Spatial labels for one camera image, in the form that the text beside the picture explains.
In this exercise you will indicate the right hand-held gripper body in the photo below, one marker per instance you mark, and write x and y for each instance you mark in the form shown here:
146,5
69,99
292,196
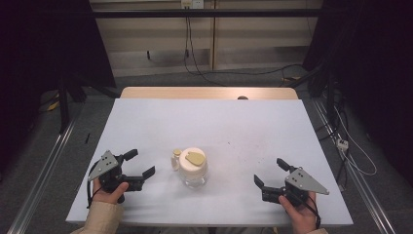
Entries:
302,183

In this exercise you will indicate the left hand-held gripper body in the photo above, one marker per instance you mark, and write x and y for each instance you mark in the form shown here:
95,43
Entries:
108,164

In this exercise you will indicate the glass jar with cream lid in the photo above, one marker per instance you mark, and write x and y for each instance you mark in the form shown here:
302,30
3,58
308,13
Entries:
194,169

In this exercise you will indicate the person's left hand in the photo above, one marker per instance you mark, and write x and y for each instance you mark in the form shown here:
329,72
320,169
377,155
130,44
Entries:
108,195

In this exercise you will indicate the person's right hand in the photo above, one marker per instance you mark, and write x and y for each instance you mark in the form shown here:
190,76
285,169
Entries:
300,216

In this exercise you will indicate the white power strip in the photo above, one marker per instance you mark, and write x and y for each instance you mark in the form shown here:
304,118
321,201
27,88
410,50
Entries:
342,144

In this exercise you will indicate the white table mat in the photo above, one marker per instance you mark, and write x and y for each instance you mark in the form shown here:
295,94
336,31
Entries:
211,130

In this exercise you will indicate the black metal stand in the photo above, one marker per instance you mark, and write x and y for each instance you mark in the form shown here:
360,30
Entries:
63,107

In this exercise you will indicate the dark round table grommet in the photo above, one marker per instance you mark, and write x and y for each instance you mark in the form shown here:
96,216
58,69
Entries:
242,97

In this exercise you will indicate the wooden table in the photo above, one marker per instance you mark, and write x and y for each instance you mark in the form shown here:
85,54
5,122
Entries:
195,92

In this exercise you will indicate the dark curtain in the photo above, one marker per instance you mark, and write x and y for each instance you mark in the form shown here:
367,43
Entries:
42,45
373,58

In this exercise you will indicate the black horizontal bar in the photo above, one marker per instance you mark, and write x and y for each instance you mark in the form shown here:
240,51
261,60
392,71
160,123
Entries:
207,13

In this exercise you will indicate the metal floor rail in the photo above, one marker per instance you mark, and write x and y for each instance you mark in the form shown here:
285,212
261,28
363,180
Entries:
360,182
42,172

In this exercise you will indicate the white wall outlet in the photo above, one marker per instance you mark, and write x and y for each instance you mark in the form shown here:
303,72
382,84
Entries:
192,3

